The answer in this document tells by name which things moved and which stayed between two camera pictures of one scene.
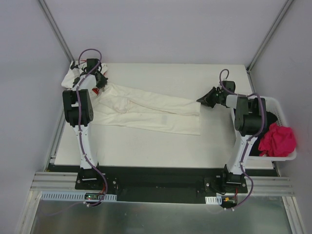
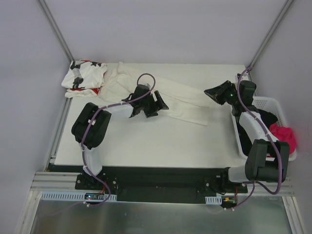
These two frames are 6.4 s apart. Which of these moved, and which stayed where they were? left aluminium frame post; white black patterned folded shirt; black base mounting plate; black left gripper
Moved: black left gripper
Stayed: black base mounting plate; white black patterned folded shirt; left aluminium frame post
